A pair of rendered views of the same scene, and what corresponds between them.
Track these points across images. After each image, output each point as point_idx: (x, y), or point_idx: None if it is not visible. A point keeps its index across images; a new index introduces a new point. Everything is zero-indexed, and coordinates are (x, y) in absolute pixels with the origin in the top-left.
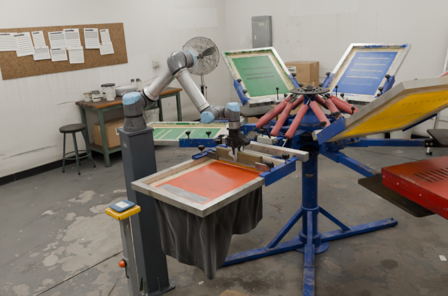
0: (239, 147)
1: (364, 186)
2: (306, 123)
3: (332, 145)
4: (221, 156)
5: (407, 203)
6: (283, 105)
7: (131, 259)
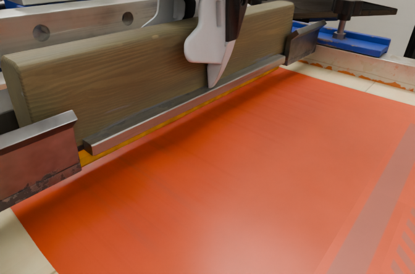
0: None
1: (308, 16)
2: None
3: None
4: (92, 123)
5: (368, 8)
6: None
7: None
